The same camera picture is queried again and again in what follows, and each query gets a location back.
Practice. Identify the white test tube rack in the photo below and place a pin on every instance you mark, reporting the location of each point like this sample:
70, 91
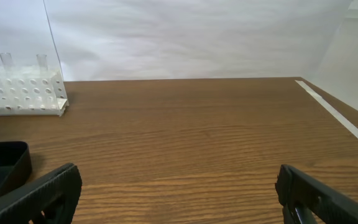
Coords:
17, 91

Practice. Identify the clear test tube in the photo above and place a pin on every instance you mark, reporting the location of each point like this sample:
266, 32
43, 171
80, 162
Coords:
41, 62
6, 60

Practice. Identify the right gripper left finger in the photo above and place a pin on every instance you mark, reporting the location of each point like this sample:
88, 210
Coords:
26, 202

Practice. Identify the black tray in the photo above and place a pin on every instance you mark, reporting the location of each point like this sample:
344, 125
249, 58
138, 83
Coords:
2, 152

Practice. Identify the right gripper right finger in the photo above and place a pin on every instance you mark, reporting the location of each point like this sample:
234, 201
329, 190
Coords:
322, 199

